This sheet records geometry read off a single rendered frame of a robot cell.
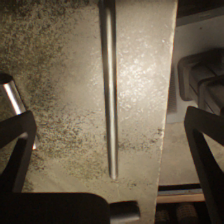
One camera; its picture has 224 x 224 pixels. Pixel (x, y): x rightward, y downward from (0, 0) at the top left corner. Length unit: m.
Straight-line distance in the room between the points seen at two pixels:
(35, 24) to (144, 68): 0.12
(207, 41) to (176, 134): 0.78
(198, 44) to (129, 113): 0.71
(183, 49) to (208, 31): 0.11
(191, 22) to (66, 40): 0.73
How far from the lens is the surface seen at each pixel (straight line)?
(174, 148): 1.62
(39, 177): 0.36
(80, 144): 0.28
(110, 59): 0.20
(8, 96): 0.24
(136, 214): 0.39
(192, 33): 0.91
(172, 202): 1.97
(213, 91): 0.77
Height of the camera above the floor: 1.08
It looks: 55 degrees down
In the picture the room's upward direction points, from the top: 179 degrees clockwise
